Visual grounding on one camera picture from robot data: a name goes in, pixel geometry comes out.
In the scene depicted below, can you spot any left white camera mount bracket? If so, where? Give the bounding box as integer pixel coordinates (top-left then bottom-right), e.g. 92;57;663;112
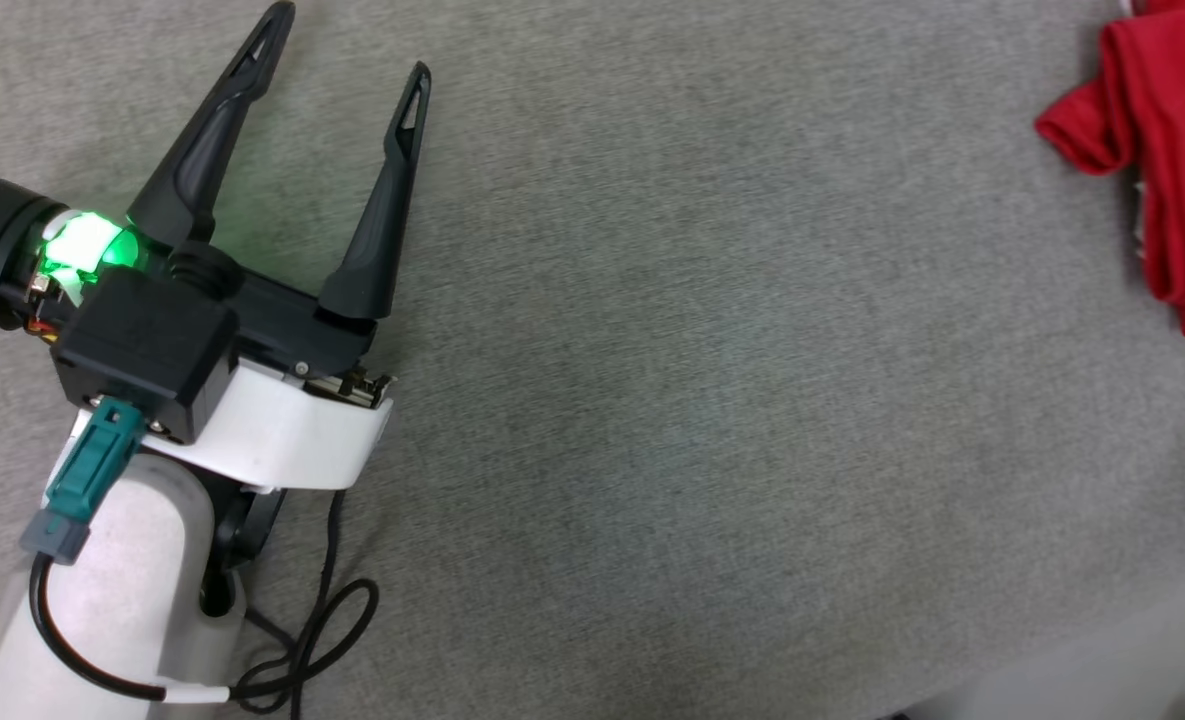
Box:
70;364;394;494

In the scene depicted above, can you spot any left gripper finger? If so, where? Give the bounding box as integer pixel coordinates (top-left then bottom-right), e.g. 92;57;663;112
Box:
126;1;297;252
316;61;434;322

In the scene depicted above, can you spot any left teal cable connector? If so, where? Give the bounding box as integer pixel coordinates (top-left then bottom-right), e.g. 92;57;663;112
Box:
19;397;149;567

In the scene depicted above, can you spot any thin black cable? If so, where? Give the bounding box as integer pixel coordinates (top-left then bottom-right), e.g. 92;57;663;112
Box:
230;489;382;720

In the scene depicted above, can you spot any red basketball jersey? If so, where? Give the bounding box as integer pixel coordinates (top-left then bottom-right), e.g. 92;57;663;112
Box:
1034;0;1185;339

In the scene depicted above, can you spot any thick black camera cable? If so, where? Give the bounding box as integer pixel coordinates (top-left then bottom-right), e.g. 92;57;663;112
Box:
29;553;235;707

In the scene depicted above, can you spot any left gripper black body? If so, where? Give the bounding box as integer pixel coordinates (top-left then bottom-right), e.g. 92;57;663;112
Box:
0;177;398;411

